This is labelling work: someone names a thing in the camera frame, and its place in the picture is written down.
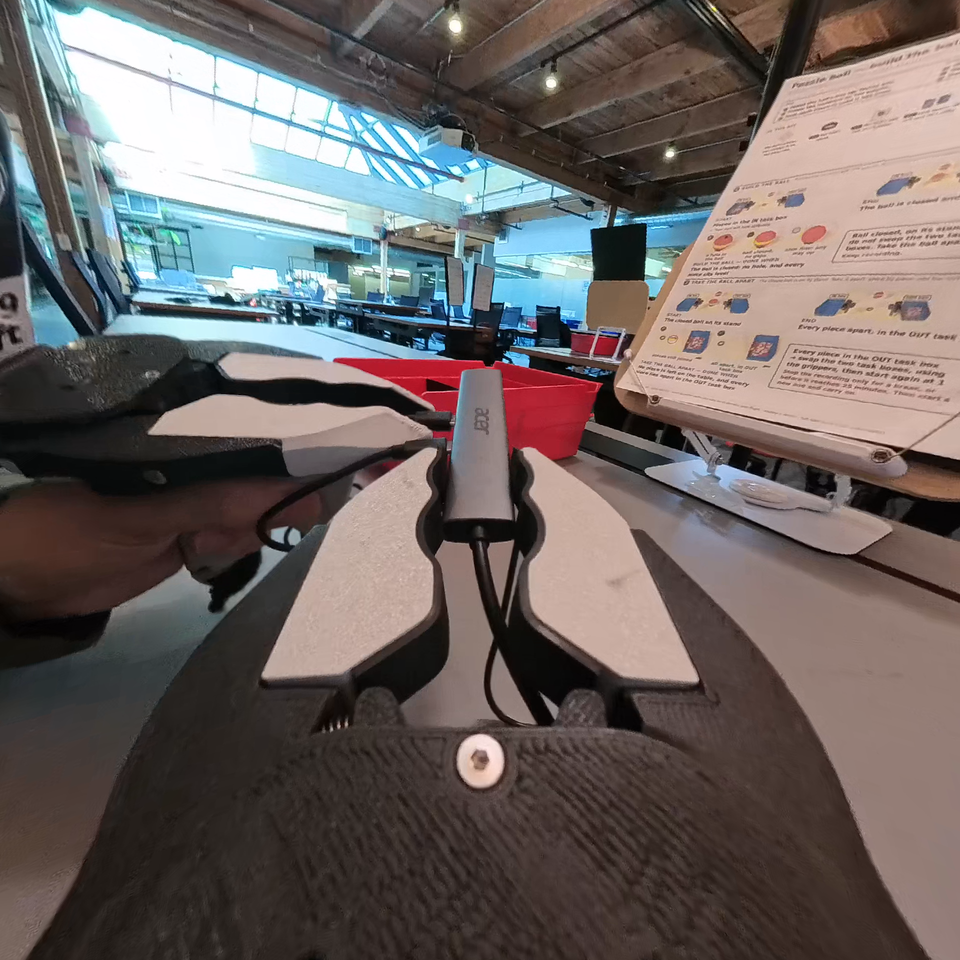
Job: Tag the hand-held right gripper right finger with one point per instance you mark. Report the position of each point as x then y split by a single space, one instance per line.
600 592

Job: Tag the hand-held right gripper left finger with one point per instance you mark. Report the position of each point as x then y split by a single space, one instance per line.
360 577

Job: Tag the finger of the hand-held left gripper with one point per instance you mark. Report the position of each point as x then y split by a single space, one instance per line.
240 424
300 375

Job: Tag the grey usb hub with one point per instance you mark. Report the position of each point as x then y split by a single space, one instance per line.
480 450

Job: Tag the person's left hand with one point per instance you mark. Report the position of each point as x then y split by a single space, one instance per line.
112 540

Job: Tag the red plastic bin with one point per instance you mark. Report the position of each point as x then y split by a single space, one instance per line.
555 420

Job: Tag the standing white sign board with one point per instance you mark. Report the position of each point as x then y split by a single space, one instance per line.
454 281
484 286

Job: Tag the small red bin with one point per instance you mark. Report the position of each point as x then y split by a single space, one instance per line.
589 343

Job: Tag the black office chair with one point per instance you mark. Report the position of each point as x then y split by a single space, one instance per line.
547 326

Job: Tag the white ceiling projector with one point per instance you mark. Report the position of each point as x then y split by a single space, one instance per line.
446 139

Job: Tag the tan cardboard sheet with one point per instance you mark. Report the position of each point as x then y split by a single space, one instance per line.
619 307

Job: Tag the black upright panel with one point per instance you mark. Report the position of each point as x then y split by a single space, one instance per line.
619 251

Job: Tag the printed instruction sheet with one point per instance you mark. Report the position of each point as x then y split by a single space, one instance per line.
825 247

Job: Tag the black vertical pole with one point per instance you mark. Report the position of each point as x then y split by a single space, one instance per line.
791 45

